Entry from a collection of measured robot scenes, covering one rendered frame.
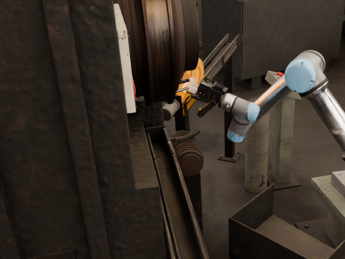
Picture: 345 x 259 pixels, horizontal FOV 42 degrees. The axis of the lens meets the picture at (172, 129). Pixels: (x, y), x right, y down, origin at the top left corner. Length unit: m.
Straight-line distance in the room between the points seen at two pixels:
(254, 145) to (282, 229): 1.07
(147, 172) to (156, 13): 0.40
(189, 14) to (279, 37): 2.54
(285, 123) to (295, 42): 1.58
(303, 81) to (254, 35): 1.96
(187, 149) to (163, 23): 0.81
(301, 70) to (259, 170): 0.88
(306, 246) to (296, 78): 0.66
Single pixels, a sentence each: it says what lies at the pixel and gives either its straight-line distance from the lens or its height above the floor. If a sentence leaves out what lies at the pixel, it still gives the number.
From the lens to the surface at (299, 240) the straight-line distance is 1.33.
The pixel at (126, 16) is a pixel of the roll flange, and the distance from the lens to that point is 1.20.
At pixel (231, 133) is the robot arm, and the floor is 0.55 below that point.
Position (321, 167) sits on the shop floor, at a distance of 2.79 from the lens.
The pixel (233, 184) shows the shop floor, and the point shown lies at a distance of 2.60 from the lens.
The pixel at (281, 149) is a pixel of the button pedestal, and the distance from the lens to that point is 2.49.
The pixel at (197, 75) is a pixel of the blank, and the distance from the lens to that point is 2.15.
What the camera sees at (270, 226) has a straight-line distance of 1.36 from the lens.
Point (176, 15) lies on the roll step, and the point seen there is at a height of 1.19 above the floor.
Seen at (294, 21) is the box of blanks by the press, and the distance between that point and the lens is 3.85.
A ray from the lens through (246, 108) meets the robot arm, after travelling 1.88.
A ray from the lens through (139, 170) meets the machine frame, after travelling 1.12.
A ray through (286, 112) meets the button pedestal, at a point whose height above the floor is 0.44.
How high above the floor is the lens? 1.47
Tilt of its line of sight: 27 degrees down
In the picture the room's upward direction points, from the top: 4 degrees counter-clockwise
